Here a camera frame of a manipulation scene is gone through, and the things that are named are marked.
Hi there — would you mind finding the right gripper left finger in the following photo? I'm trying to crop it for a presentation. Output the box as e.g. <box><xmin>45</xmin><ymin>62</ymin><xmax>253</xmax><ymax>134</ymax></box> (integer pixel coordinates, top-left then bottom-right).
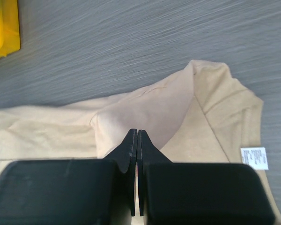
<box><xmin>0</xmin><ymin>129</ymin><xmax>137</xmax><ymax>225</ymax></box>

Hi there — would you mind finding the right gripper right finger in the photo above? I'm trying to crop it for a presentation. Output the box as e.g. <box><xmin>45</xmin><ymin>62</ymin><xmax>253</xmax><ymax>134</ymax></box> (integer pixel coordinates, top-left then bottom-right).
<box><xmin>137</xmin><ymin>130</ymin><xmax>275</xmax><ymax>225</ymax></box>

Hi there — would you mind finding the beige t shirt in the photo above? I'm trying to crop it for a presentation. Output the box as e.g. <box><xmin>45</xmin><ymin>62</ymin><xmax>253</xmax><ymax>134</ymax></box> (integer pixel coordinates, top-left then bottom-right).
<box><xmin>0</xmin><ymin>60</ymin><xmax>281</xmax><ymax>225</ymax></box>

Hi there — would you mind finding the yellow plastic bin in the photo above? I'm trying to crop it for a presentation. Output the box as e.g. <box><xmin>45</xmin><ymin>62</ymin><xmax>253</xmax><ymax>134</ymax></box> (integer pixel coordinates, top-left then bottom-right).
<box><xmin>0</xmin><ymin>0</ymin><xmax>21</xmax><ymax>58</ymax></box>

